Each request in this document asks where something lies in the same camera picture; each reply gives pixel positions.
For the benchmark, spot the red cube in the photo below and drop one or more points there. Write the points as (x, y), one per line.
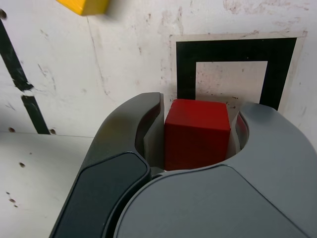
(195, 138)

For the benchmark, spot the yellow cube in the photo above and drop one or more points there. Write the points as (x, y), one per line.
(86, 6)

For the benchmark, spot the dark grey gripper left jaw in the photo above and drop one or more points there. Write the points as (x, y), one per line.
(106, 183)

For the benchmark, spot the black tape strip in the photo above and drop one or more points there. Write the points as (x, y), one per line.
(17, 74)

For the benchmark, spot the black tape square outline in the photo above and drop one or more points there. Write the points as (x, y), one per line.
(235, 50)

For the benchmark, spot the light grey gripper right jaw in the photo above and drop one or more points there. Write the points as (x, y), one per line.
(223, 203)

